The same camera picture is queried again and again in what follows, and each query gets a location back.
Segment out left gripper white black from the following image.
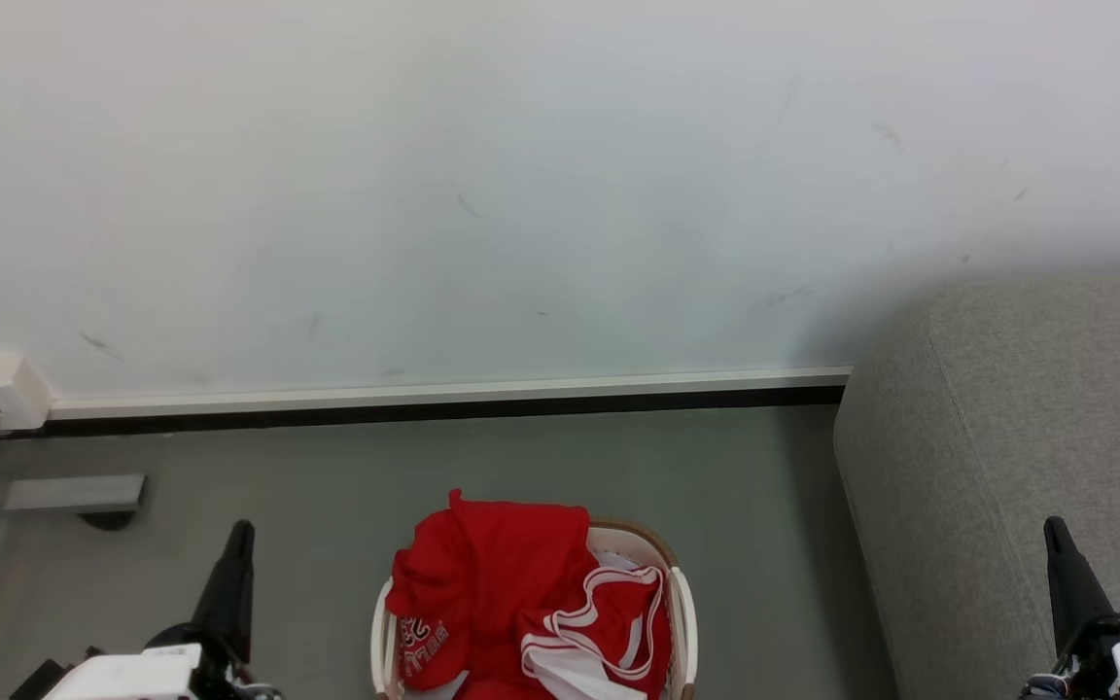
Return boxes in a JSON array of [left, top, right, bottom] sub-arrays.
[[11, 520, 279, 700]]

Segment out grey metal floor bracket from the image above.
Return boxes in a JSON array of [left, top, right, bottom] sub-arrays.
[[0, 473, 147, 516]]

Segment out grey fabric sofa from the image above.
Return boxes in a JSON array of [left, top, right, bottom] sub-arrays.
[[832, 272, 1120, 700]]

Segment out red T-shirt with print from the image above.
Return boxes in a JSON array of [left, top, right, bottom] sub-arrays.
[[385, 489, 602, 700]]

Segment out white and black baseboard strip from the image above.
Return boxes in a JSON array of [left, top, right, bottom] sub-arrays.
[[47, 366, 854, 437]]

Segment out red shorts with white trim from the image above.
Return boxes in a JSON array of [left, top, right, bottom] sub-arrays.
[[519, 564, 674, 700]]

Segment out white laundry basket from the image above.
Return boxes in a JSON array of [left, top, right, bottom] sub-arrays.
[[370, 518, 699, 700]]

